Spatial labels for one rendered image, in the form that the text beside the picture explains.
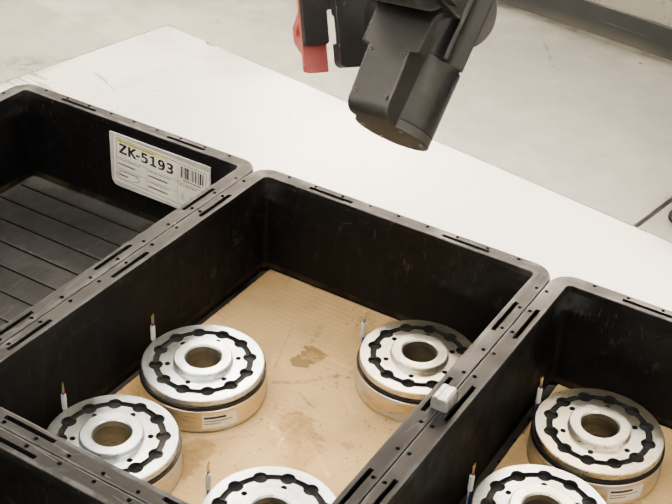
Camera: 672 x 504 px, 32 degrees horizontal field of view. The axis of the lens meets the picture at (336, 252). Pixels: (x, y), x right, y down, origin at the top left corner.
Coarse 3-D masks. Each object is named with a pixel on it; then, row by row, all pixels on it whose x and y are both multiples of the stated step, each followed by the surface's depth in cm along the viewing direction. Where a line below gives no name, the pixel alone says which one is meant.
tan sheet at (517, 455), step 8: (552, 392) 101; (528, 424) 98; (528, 432) 97; (664, 432) 98; (520, 440) 96; (664, 440) 97; (512, 448) 95; (520, 448) 95; (504, 456) 95; (512, 456) 95; (520, 456) 95; (664, 456) 95; (504, 464) 94; (512, 464) 94; (520, 464) 94; (664, 464) 95; (664, 472) 94; (664, 480) 93; (656, 488) 92; (664, 488) 92; (648, 496) 92; (656, 496) 92; (664, 496) 92
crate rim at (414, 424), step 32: (224, 192) 107; (320, 192) 108; (192, 224) 102; (416, 224) 104; (480, 256) 101; (512, 256) 101; (96, 288) 94; (64, 320) 91; (512, 320) 93; (0, 352) 87; (480, 352) 89; (448, 384) 86; (0, 416) 81; (416, 416) 83; (64, 448) 79; (384, 448) 80; (128, 480) 76; (352, 480) 77
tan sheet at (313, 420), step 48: (288, 288) 112; (288, 336) 106; (336, 336) 107; (288, 384) 101; (336, 384) 101; (192, 432) 95; (240, 432) 95; (288, 432) 96; (336, 432) 96; (384, 432) 96; (192, 480) 91; (336, 480) 91
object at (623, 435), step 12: (588, 408) 94; (600, 408) 94; (576, 420) 93; (612, 420) 94; (624, 420) 93; (576, 432) 92; (624, 432) 92; (588, 444) 91; (600, 444) 91; (612, 444) 91; (624, 444) 91
